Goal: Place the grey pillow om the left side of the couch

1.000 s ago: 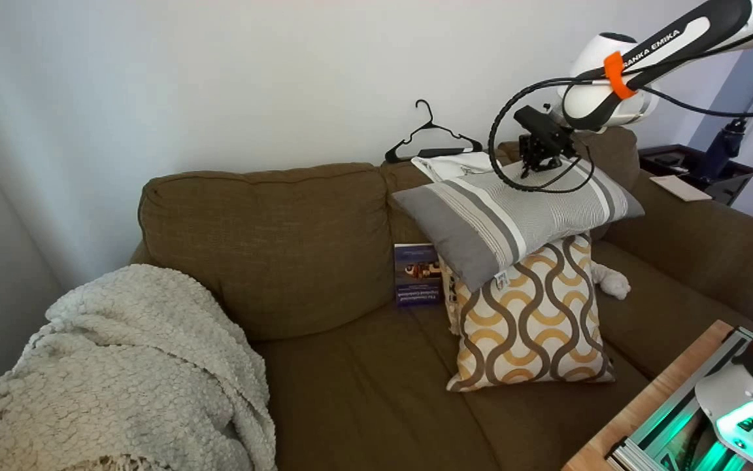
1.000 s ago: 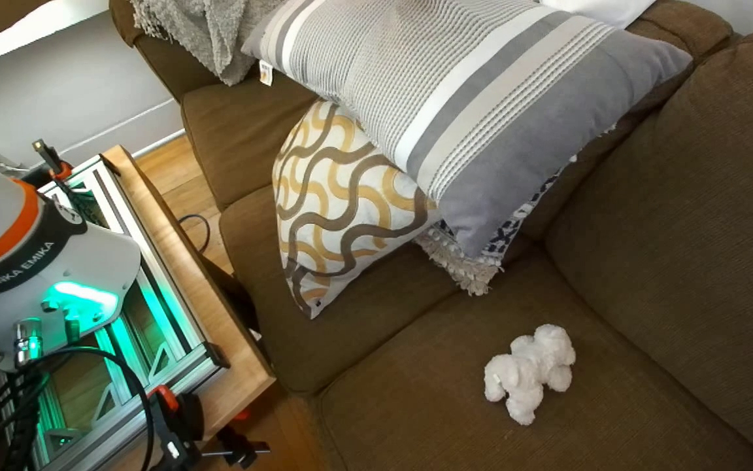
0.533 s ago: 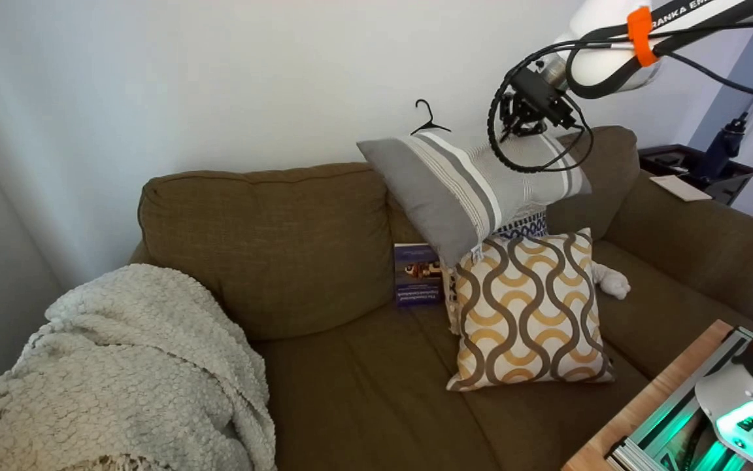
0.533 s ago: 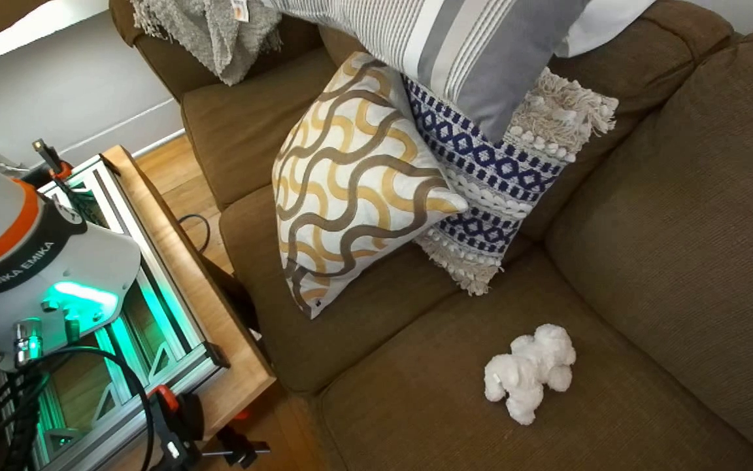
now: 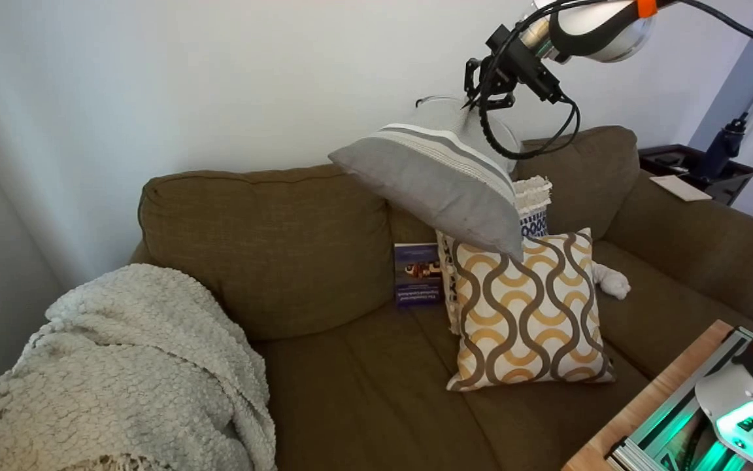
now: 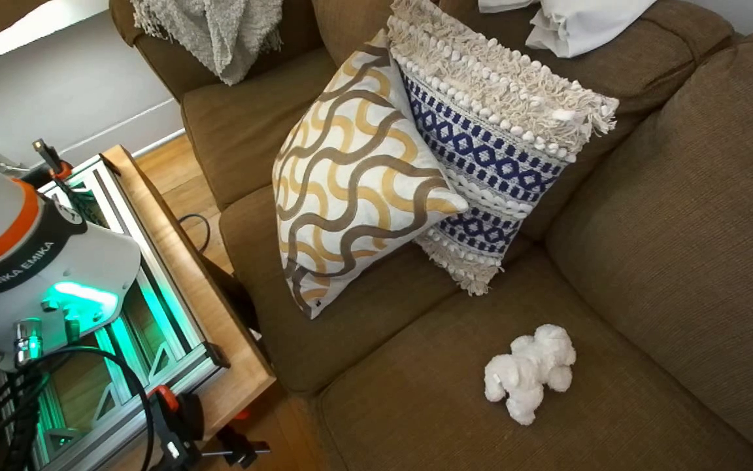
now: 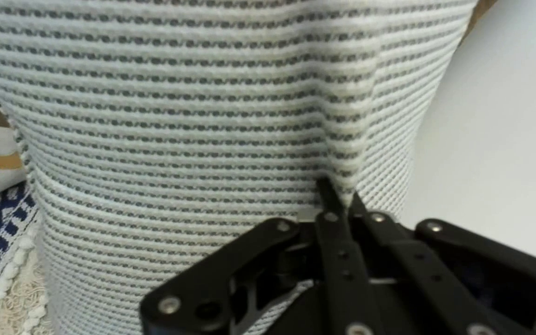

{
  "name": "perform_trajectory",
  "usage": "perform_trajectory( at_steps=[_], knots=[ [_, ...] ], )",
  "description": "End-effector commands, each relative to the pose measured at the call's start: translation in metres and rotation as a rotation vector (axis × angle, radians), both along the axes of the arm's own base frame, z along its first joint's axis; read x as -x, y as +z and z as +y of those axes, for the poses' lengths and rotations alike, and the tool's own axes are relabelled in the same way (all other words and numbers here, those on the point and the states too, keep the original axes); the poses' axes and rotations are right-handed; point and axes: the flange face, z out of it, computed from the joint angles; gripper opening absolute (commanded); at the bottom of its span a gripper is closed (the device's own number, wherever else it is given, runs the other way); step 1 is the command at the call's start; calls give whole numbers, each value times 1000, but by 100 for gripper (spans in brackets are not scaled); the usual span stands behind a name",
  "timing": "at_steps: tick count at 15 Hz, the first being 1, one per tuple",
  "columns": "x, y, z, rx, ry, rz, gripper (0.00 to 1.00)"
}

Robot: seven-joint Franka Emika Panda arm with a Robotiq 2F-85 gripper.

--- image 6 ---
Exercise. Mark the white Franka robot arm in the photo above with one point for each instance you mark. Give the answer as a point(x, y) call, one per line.
point(11, 252)

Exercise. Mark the yellow brown wave pillow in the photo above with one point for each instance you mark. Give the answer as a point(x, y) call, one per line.
point(351, 193)

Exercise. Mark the blue white fringed pillow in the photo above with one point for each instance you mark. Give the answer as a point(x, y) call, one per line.
point(496, 159)

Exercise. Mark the brown fabric couch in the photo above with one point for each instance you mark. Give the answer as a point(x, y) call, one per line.
point(653, 262)

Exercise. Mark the wooden table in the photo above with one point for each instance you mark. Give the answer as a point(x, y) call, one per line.
point(236, 368)

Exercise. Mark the white plush toy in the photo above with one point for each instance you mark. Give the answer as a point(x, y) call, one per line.
point(528, 371)

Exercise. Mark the cream knit throw blanket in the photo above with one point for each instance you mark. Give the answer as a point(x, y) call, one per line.
point(221, 35)

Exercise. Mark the orange black bar clamp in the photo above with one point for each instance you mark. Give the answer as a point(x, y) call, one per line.
point(171, 422)
point(56, 172)

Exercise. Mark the white folded cloth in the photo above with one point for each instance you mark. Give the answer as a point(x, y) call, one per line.
point(585, 23)

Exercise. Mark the aluminium mounting frame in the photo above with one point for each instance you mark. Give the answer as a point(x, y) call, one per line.
point(175, 349)

